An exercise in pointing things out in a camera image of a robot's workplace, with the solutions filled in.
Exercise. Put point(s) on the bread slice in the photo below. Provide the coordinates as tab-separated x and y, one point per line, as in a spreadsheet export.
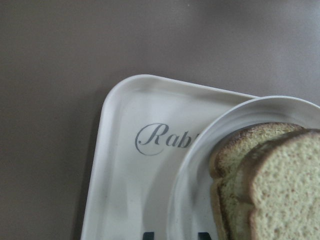
278	188
224	161

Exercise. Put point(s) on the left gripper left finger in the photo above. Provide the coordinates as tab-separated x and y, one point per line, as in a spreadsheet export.
148	235

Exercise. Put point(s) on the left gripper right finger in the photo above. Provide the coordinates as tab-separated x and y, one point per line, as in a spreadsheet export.
203	236

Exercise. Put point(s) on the white round plate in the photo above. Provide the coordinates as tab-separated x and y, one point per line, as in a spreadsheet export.
190	210

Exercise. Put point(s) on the cream rabbit tray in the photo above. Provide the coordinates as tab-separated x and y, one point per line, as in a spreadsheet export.
147	125

